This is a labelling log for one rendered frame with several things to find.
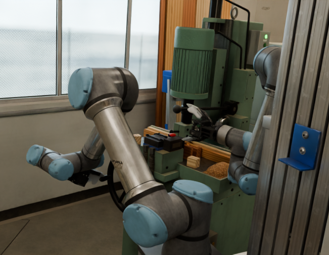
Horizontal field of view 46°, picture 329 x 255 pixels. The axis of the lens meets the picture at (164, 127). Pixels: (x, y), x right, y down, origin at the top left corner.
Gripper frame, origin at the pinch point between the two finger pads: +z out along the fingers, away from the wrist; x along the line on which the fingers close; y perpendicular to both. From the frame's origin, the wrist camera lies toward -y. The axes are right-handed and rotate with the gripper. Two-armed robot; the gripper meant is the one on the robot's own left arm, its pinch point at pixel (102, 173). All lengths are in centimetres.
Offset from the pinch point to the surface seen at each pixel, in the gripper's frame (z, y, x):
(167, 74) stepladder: 73, -73, -65
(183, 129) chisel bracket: 22.5, -33.2, 11.7
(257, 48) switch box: 33, -83, 23
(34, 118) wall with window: 32, -6, -127
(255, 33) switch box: 29, -88, 21
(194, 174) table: 19.5, -16.6, 30.2
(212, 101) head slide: 29, -51, 15
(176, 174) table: 18.7, -13.2, 22.4
